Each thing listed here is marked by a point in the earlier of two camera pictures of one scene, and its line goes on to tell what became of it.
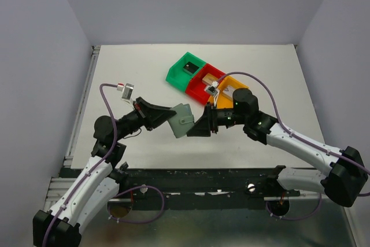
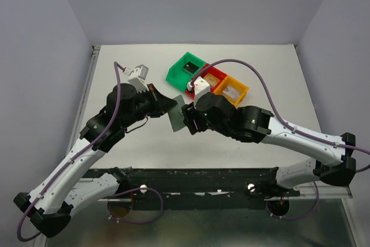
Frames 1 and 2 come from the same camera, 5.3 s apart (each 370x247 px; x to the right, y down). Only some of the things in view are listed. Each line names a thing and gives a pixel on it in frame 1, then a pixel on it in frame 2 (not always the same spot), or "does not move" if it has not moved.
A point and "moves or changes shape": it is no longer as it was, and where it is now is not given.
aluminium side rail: (63, 178) does not move
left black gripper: (154, 115) to (161, 103)
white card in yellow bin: (228, 91) does not move
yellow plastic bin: (223, 101) does not move
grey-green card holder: (182, 121) moves or changes shape
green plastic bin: (178, 76) does not move
